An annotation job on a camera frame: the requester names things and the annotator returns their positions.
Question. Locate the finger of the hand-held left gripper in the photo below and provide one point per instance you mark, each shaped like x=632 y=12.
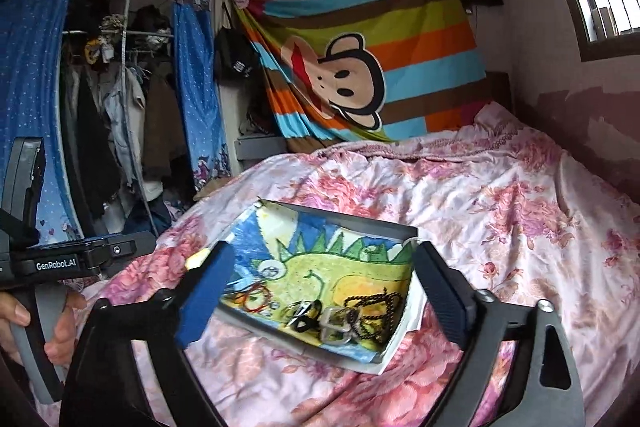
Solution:
x=125 y=249

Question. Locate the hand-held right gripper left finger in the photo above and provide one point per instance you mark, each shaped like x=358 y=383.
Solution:
x=205 y=297

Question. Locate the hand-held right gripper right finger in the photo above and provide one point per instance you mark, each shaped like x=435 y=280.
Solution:
x=440 y=292

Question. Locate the silver metal clip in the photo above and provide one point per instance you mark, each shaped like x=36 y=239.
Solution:
x=292 y=309

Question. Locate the person's left hand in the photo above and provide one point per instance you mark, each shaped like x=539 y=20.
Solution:
x=62 y=337

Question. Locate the pile of clothes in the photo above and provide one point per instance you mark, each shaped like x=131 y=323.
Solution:
x=150 y=217

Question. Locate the pink floral blanket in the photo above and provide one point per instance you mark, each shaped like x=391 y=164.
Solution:
x=500 y=207

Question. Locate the wooden board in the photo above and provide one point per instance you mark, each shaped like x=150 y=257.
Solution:
x=215 y=189

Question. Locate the row of hanging clothes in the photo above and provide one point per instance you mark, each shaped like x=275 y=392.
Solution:
x=115 y=117

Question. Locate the blue dotted curtain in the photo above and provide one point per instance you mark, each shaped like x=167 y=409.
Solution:
x=30 y=72
x=200 y=97

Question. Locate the crayon dinosaur drawing paper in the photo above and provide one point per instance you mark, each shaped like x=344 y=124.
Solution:
x=325 y=267

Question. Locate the clear square buckle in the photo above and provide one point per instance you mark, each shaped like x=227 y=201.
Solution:
x=325 y=322

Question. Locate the yellow hanging ornament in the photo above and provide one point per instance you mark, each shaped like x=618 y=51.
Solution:
x=91 y=52

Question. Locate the dark wooden headboard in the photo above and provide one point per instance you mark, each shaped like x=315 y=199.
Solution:
x=500 y=92

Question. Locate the black hanging bag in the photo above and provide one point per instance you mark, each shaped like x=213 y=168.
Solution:
x=235 y=57

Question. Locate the striped monkey print cloth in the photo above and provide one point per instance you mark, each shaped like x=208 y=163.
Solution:
x=425 y=32

